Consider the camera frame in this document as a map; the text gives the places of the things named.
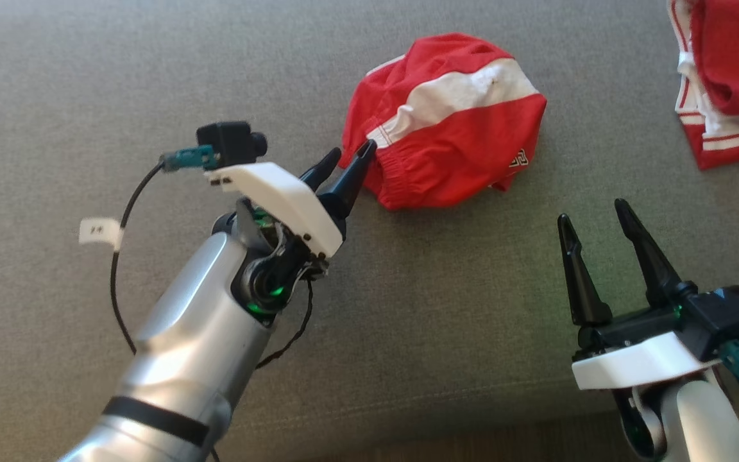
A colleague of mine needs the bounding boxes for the red Bulls basketball shorts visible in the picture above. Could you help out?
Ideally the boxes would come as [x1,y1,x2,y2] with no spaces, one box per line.
[342,33,548,211]

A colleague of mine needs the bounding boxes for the red Bulls basketball jersey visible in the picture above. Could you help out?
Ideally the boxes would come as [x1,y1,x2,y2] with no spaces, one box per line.
[667,0,739,171]

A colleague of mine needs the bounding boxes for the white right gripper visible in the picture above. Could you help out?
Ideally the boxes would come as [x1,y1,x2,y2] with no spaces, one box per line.
[557,198,723,392]

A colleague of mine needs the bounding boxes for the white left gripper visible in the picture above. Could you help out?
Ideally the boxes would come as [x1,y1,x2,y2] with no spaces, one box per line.
[205,139,378,259]

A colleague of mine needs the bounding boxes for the white cable label tag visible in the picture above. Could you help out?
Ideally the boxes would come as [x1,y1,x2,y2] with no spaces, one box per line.
[79,217,124,251]

